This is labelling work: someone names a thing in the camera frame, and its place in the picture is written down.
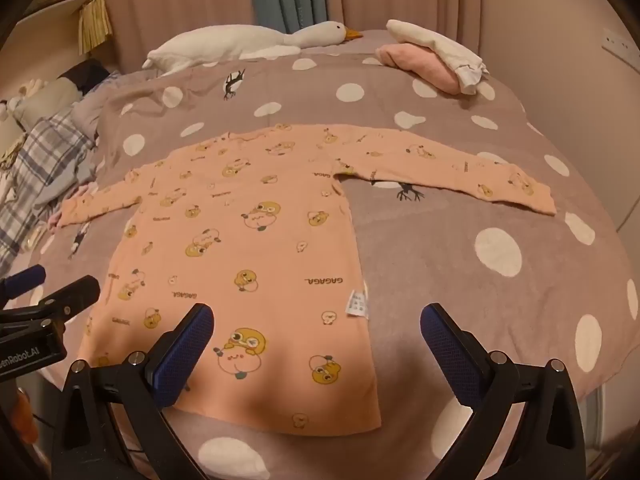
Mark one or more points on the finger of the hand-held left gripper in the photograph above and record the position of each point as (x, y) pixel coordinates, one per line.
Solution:
(25, 280)
(75, 295)

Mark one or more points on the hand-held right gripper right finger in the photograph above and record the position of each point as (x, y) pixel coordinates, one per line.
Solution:
(445, 355)

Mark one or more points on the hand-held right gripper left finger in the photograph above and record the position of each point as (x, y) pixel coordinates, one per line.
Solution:
(185, 355)

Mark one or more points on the orange printed long-sleeve shirt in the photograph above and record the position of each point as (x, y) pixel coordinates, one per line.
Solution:
(240, 260)

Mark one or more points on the folded pink and white clothes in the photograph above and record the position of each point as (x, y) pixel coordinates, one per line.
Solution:
(440, 45)

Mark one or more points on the person's left hand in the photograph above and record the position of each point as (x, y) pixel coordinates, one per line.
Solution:
(27, 415)

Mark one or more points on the mauve polka dot blanket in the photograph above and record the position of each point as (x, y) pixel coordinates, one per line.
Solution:
(450, 270)

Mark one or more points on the white printed cloth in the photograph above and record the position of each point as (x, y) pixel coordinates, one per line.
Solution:
(7, 190)

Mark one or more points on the small pale pink cloth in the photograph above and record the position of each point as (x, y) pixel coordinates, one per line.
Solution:
(85, 190)

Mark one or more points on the grey-blue cloth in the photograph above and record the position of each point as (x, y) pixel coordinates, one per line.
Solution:
(65, 180)

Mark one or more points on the blue plaid cloth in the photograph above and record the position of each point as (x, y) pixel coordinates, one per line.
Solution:
(40, 160)

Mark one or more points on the grey pillow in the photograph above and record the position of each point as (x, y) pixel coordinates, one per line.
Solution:
(50, 97)

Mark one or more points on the dark pillow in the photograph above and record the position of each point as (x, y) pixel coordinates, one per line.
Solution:
(87, 72)

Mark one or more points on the yellow fringed hanging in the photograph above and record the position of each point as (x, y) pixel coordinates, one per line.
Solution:
(95, 25)

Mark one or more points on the folded pink cloth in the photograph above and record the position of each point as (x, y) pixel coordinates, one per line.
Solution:
(420, 67)

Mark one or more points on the white goose plush toy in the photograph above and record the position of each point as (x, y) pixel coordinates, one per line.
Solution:
(230, 45)

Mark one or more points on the pink curtain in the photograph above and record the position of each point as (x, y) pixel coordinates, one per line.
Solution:
(175, 0)

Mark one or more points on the white wall socket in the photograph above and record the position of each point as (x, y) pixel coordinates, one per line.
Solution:
(622, 47)

